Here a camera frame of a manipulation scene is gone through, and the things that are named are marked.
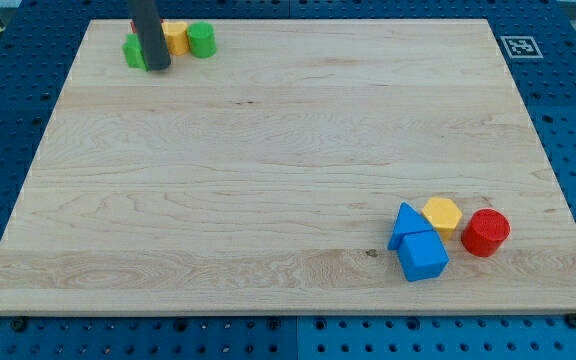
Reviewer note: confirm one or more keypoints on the yellow hexagon block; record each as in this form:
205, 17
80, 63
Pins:
444, 215

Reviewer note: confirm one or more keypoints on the green star block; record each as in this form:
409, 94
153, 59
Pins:
133, 53

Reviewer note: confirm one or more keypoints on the red cylinder block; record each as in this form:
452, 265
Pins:
485, 232

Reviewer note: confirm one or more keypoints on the yellow heart block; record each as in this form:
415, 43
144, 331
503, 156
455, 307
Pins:
175, 33

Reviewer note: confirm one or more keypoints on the blue cube block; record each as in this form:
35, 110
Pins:
422, 256

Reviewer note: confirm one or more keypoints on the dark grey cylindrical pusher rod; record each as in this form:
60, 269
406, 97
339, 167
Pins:
146, 18

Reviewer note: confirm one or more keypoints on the blue triangle block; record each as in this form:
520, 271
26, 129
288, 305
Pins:
408, 221

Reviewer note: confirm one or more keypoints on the white fiducial marker tag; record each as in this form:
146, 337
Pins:
521, 47

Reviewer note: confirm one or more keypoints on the green cylinder block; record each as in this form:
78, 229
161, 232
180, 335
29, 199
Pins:
201, 38

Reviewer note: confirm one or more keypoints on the red block behind rod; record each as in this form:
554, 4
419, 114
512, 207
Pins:
134, 28

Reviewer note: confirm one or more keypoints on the light wooden board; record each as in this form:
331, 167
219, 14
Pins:
266, 179

